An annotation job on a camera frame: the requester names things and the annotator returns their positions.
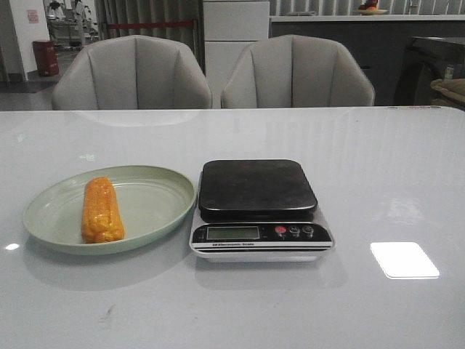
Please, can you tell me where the red bin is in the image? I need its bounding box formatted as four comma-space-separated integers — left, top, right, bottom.
33, 40, 59, 76

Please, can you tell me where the grey counter with white top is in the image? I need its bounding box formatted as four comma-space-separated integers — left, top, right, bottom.
270, 15, 464, 105

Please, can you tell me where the grey armchair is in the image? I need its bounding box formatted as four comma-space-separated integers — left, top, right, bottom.
221, 35, 375, 109
52, 35, 212, 111

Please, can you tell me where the beige cushion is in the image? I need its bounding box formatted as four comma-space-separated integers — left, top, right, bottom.
430, 79, 465, 111

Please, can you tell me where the left grey armchair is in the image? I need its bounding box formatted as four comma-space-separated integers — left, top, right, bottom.
52, 35, 212, 111

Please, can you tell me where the right grey armchair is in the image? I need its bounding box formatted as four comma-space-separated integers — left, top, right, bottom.
221, 35, 375, 109

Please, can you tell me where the white cabinet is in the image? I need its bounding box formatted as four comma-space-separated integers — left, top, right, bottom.
202, 1, 270, 108

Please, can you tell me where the orange corn cob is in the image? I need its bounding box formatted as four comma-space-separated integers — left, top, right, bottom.
81, 177, 125, 244

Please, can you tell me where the light green plate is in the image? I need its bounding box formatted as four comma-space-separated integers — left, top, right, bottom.
23, 166, 196, 255

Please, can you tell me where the black silver electronic scale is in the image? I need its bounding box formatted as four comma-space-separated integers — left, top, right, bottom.
190, 159, 335, 262

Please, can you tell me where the fruit bowl on counter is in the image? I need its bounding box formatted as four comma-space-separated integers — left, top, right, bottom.
356, 0, 387, 15

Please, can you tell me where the dark appliance at right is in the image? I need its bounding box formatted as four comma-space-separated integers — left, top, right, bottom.
393, 36, 464, 105

